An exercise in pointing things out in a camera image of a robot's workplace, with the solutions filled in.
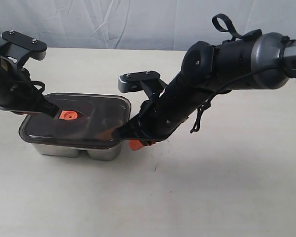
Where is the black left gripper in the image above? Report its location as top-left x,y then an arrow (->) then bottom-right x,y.
0,57 -> 60,118

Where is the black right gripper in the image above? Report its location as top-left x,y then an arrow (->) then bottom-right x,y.
113,96 -> 187,151

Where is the stainless steel lunch box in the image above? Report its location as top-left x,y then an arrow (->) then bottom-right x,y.
19,133 -> 122,161

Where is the dark transparent box lid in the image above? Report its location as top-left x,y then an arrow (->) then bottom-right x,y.
19,93 -> 131,149

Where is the yellow toy cheese wedge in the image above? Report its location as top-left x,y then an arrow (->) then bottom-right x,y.
95,127 -> 115,141

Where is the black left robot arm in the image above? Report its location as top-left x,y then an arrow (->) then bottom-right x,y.
0,55 -> 60,118

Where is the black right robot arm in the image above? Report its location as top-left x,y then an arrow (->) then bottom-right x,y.
112,31 -> 296,150

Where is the grey-blue backdrop cloth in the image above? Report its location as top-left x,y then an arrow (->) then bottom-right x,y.
0,0 -> 296,50

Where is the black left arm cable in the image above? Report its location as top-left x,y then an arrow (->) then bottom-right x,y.
22,66 -> 46,96

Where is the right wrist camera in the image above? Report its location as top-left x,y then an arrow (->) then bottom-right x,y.
118,71 -> 167,99

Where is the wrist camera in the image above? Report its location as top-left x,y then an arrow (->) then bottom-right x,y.
118,71 -> 167,99
1,30 -> 47,61

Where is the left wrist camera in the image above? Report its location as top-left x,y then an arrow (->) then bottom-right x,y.
1,30 -> 47,61

